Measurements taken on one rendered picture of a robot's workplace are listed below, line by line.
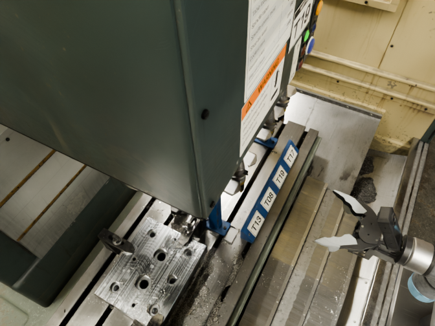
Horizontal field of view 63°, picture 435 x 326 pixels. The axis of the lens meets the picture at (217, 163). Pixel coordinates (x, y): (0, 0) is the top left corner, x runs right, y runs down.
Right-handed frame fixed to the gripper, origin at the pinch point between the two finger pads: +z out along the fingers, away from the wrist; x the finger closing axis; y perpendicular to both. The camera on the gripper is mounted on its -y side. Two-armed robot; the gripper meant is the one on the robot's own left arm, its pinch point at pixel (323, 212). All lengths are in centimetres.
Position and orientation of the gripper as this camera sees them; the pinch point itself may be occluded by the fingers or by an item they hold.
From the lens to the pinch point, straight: 90.5
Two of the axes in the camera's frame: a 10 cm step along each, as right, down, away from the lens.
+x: 4.5, -7.4, 5.0
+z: -8.9, -3.6, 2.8
